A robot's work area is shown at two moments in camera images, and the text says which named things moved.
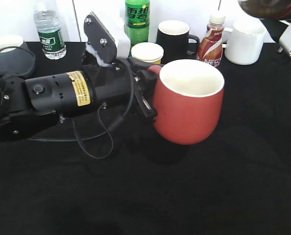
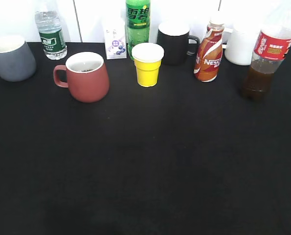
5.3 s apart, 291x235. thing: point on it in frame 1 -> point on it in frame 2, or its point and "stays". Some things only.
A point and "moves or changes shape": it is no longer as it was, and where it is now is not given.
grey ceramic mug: [10, 54] stays
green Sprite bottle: [137, 16] stays
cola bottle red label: [278, 10] -> [274, 40]
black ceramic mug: [173, 36] stays
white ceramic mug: [243, 42] stays
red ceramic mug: [187, 97] moves or changes shape
